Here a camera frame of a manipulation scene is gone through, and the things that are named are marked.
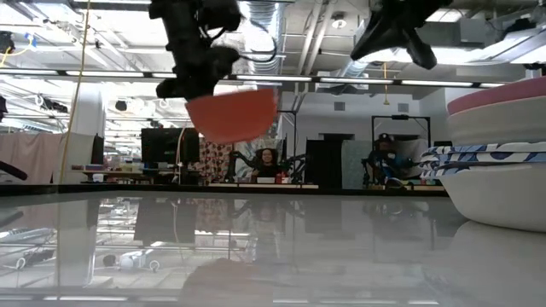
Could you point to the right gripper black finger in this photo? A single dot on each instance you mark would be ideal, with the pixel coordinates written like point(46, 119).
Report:
point(422, 53)
point(377, 40)

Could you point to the red plastic bowl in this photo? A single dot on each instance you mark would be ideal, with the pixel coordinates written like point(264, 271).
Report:
point(232, 115)

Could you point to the pink plastic bowl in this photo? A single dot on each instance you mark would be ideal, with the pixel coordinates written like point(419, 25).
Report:
point(503, 96)

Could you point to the white plate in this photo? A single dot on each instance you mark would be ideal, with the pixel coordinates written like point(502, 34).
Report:
point(499, 125)

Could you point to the blue patterned paper bowl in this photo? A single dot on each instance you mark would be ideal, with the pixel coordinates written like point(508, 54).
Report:
point(452, 170)
point(482, 157)

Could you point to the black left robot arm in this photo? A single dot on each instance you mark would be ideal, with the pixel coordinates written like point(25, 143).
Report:
point(183, 25)

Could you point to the black bar with light strips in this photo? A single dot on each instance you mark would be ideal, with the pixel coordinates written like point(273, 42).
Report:
point(396, 79)

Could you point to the black monitor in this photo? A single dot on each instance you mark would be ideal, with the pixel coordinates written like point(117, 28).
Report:
point(162, 145)

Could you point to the red patterned hanging cloth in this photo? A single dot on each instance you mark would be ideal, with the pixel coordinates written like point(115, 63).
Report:
point(215, 162)

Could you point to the person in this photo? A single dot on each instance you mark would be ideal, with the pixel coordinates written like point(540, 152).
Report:
point(268, 164)
point(386, 162)

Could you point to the black cabinet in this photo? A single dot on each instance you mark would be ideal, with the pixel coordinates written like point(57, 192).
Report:
point(324, 162)

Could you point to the large white bowl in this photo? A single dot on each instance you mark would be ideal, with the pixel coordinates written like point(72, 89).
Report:
point(503, 200)

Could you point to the pink curtain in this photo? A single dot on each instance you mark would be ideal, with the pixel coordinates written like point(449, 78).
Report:
point(30, 153)

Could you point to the black padded rod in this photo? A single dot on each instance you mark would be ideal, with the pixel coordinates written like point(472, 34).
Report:
point(13, 169)

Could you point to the black frame stand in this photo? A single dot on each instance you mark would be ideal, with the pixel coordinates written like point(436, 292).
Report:
point(401, 117)

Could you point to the silver ventilation duct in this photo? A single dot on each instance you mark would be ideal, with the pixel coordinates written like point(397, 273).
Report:
point(262, 13)

